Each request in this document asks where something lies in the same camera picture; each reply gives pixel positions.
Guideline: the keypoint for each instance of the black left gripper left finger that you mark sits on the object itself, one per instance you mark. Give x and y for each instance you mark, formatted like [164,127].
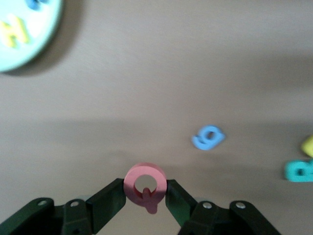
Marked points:
[105,208]

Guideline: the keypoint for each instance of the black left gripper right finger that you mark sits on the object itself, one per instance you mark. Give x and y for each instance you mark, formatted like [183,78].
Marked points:
[181,205]

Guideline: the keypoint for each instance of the pink foam letter Q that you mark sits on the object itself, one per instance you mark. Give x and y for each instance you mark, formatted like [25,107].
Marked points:
[129,186]

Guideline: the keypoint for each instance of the yellow foam letter H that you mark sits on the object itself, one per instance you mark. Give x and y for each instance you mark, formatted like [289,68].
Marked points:
[13,33]

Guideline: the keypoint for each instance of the blue foam letter W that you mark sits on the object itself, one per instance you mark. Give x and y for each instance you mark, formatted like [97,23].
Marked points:
[35,3]

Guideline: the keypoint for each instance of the blue foam letter g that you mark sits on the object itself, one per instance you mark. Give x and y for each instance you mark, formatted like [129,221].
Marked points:
[200,144]

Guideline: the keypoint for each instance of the teal foam letter R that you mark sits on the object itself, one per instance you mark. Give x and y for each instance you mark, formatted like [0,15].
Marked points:
[292,171]

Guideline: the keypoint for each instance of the yellow foam letter c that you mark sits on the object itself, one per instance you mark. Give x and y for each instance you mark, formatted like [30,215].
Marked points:
[308,147]

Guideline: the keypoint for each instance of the green plate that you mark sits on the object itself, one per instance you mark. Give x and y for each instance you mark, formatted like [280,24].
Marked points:
[36,49]

